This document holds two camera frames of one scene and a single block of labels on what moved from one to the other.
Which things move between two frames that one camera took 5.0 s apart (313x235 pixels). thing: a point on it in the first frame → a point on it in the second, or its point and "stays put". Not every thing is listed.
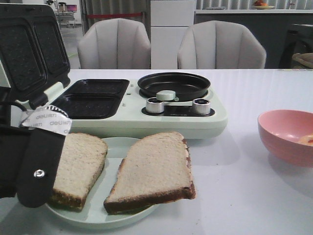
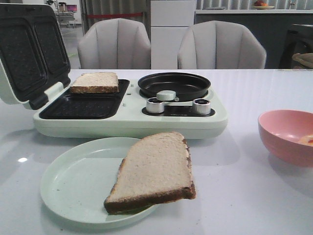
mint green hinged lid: (33, 58) stays put
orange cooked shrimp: (307, 140) stays put
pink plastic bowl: (288, 134) stays put
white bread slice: (81, 159) → (96, 82)
